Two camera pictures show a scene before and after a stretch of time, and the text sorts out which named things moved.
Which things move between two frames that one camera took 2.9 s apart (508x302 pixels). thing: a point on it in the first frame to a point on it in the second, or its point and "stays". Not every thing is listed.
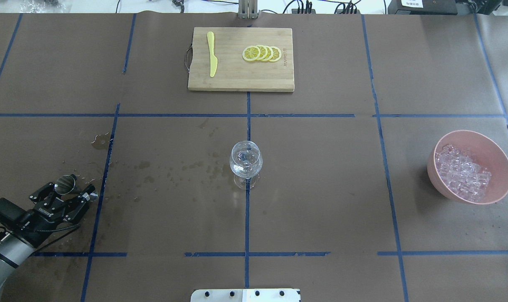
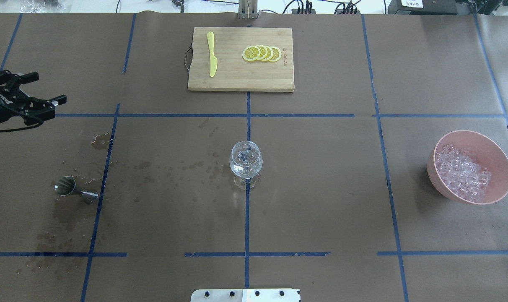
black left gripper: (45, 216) to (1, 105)
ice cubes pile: (461, 173) stays
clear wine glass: (246, 160) stays
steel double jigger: (66, 184) stays
